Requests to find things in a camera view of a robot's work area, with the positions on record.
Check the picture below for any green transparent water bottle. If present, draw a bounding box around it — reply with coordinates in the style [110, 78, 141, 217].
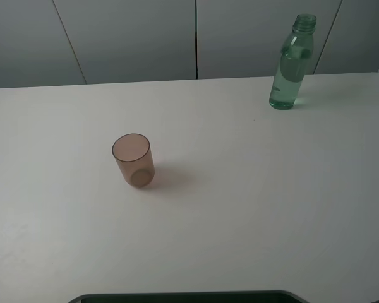
[269, 14, 316, 110]

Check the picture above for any pink translucent plastic cup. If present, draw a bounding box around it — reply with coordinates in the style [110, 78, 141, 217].
[112, 133, 155, 188]

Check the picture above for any dark tray front edge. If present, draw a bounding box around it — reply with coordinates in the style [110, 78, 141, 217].
[72, 290, 305, 303]

